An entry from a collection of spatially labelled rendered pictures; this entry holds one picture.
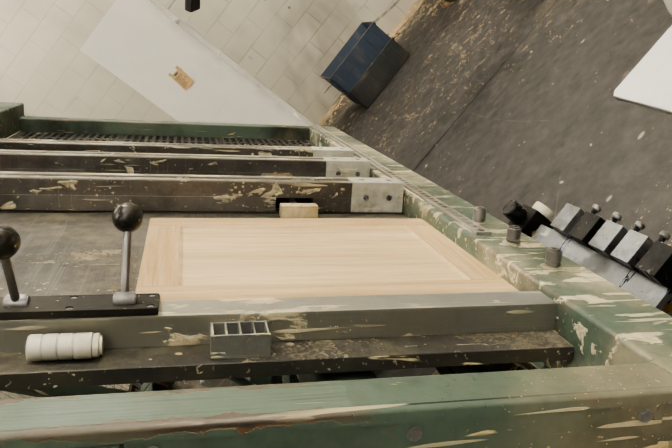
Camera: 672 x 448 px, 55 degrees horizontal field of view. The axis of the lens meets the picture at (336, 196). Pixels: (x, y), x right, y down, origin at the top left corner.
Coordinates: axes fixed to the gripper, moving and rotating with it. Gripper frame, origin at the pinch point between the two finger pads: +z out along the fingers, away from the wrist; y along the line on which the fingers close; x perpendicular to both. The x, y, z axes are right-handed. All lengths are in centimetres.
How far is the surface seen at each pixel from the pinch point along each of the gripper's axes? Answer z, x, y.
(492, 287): 16, 22, -77
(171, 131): 94, -66, 62
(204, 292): 17, 49, -43
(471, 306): 9, 36, -76
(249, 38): 222, -384, 241
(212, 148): 57, -25, 12
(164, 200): 39.2, 17.0, -7.3
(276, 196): 38.1, 1.3, -25.6
